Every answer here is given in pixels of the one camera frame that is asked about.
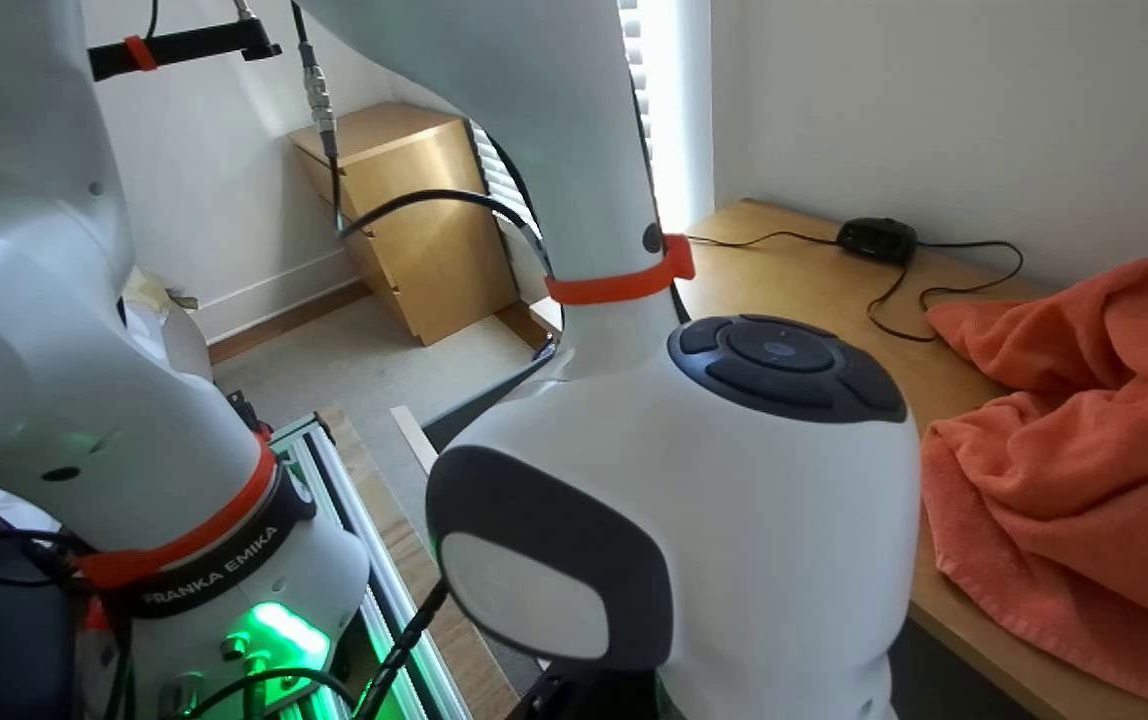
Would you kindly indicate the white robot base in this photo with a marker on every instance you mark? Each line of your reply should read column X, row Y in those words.
column 209, row 563

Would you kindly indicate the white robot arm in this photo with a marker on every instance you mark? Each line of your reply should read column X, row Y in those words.
column 724, row 506

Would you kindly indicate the small wooden cabinet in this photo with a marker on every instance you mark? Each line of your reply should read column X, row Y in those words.
column 436, row 261

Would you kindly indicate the black power adapter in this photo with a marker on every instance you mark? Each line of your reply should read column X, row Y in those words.
column 878, row 238

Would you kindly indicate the orange towel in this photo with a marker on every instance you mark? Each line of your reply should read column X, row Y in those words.
column 1037, row 500

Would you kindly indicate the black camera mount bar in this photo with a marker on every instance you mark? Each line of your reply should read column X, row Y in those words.
column 146, row 53

